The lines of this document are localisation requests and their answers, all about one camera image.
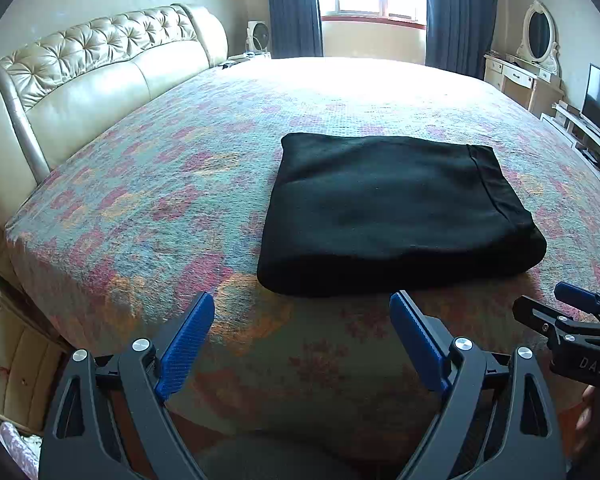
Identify white bedside table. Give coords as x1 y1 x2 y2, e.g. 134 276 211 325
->
224 51 272 69

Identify pink patterned cloth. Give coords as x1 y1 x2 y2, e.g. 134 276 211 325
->
0 421 42 480

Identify person's right hand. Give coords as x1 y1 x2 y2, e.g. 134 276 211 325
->
572 385 600 461

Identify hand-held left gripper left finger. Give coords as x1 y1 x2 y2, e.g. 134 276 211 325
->
39 291 216 480

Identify oval white framed mirror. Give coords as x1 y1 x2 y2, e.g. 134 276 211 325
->
517 0 562 78

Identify dark blue curtain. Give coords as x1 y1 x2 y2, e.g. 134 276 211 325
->
266 0 324 60
425 0 502 81

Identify white fan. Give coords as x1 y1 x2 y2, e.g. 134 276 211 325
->
246 20 271 56

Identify white television stand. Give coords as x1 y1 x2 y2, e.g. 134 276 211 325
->
540 101 600 186

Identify bed with floral cover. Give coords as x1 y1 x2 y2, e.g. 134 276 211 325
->
4 56 600 461

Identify cream dressing table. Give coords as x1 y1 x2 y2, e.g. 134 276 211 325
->
482 52 563 117

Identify black pants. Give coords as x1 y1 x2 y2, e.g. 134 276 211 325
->
256 132 548 298

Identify beige tufted leather headboard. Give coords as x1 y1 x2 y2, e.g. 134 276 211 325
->
0 4 229 436

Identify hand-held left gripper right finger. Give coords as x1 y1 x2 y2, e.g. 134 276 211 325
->
389 290 567 480

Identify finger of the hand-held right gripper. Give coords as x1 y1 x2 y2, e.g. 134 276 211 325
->
554 281 600 328
512 296 573 346

